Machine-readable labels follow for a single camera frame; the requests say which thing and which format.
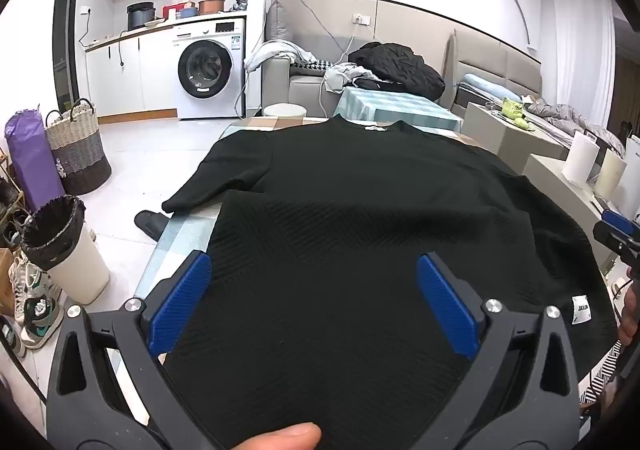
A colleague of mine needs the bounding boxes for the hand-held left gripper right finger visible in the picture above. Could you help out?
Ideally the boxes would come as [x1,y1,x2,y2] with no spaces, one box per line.
[417,253,581,450]

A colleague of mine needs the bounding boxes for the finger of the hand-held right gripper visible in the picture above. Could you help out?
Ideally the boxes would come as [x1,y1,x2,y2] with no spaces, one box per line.
[592,209,640,256]

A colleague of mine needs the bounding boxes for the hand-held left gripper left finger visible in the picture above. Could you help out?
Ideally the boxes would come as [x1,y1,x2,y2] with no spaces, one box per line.
[46,250,227,450]

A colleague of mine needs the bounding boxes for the black knit sweater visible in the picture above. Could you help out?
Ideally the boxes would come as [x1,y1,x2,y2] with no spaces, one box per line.
[162,113,621,450]

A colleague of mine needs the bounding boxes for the person's right hand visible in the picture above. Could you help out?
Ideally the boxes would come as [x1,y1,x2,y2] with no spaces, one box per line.
[618,287,640,347]

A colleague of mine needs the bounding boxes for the person's left hand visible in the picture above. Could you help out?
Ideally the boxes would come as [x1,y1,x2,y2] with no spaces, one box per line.
[239,422,322,450]

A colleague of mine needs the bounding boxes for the cream paper roll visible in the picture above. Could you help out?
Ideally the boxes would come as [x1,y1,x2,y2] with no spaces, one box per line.
[594,149,627,203]

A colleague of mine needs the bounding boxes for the brown blue checked blanket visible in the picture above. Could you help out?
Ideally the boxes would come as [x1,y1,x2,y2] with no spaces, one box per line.
[132,116,481,301]

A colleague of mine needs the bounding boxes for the white air purifier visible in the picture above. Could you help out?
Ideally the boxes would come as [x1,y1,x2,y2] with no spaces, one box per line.
[624,134,640,181]

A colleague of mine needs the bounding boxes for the black slipper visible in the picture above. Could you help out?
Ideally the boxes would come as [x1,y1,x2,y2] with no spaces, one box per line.
[134,210,168,239]

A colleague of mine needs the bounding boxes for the large grey box cabinet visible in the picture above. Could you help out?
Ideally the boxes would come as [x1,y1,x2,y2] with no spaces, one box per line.
[522,153,621,271]

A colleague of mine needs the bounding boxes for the white paper towel roll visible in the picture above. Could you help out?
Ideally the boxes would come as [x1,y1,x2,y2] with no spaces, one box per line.
[561,130,598,183]

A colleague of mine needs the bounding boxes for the white trash bin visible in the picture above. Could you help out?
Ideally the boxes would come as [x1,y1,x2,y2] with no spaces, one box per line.
[21,195,111,305]

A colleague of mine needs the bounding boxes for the grey bedding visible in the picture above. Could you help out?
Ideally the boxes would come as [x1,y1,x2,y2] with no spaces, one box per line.
[525,98,611,141]

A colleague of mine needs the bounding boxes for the white green sneaker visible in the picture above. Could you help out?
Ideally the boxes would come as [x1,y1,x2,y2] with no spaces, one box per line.
[20,294,66,350]

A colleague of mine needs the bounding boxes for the black white striped bag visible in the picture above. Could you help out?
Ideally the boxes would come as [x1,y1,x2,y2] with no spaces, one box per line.
[580,345,623,406]

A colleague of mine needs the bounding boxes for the green plush toy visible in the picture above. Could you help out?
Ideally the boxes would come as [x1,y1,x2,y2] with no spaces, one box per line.
[501,98,531,130]

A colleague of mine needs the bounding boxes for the woven laundry basket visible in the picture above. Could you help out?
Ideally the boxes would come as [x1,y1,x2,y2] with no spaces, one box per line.
[45,99,112,196]

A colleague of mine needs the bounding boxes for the white curtain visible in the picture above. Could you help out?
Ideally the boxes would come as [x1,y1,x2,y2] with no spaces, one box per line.
[542,0,616,118]

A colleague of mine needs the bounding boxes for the wooden shoe rack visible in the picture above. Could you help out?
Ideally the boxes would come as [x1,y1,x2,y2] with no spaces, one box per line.
[0,155,30,251]

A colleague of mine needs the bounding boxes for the light blue pillow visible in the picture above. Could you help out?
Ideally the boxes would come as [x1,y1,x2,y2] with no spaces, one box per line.
[462,73,511,98]

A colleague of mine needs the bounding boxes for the teal checked small table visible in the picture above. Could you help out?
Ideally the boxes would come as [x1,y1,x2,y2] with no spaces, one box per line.
[334,85,463,133]

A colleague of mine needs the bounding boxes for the purple bag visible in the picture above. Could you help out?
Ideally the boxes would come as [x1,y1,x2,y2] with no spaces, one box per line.
[5,105,66,213]

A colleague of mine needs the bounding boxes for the beige upholstered bed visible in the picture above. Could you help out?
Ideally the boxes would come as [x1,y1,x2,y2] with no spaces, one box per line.
[445,28,616,151]

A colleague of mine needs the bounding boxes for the round white stool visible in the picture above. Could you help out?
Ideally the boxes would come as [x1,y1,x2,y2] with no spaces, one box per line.
[263,103,307,119]

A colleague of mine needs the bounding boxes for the white kitchen base cabinets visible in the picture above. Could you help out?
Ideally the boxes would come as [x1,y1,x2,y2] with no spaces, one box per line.
[85,30,178,125]

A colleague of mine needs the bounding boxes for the white washing machine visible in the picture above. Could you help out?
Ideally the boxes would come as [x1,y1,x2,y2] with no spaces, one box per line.
[174,18,247,120]

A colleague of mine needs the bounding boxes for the grey sofa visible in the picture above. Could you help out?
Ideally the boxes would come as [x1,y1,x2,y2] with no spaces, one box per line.
[262,0,351,120]

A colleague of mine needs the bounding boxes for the black puffer jacket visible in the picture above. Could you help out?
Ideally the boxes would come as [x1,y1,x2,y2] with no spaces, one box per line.
[348,41,447,101]

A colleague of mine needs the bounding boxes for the white crumpled garment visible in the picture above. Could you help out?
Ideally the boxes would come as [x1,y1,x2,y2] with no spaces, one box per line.
[322,63,371,94]

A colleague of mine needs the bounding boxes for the grey white clothing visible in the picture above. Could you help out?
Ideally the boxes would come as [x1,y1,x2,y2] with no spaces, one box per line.
[243,39,313,71]

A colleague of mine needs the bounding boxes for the houndstooth cushion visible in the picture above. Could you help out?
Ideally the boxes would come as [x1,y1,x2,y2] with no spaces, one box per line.
[290,58,333,76]

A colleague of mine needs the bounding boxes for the black cooking pot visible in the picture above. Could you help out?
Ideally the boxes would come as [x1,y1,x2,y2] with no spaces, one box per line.
[126,2,157,30]

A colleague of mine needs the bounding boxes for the dark tall door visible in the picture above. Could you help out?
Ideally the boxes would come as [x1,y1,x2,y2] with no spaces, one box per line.
[52,0,87,104]

